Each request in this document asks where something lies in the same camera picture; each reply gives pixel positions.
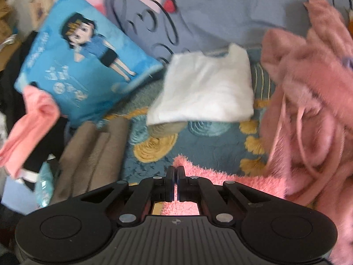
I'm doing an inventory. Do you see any grey-blue printed bed sheet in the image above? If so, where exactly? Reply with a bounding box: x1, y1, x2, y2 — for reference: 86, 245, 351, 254
105, 0, 352, 62

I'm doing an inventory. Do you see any small framed picture left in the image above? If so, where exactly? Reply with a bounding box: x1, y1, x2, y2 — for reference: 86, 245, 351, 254
29, 0, 53, 29

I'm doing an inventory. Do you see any brown folded knit garment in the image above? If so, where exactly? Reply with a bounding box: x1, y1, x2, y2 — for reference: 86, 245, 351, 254
49, 117, 189, 206

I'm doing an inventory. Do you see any light pink folded garment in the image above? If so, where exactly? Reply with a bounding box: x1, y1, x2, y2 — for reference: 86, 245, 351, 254
1, 85, 60, 179

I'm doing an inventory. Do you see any pink fuzzy zip jacket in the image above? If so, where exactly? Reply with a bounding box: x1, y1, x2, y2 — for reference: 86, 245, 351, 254
260, 0, 352, 264

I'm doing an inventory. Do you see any white folded shirt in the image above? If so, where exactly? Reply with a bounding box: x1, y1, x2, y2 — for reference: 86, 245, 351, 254
146, 44, 254, 126

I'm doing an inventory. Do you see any black garment pile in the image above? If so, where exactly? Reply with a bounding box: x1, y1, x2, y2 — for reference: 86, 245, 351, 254
1, 31, 68, 172

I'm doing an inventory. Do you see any blue floral quilt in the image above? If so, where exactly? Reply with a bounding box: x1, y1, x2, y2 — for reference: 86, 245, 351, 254
100, 48, 275, 184

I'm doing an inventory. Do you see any blue cartoon police pillow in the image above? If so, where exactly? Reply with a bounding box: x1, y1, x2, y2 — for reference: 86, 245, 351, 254
14, 0, 163, 128

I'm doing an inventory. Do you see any coral pink fleece towel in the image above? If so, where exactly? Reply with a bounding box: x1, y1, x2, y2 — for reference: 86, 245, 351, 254
160, 155, 286, 215

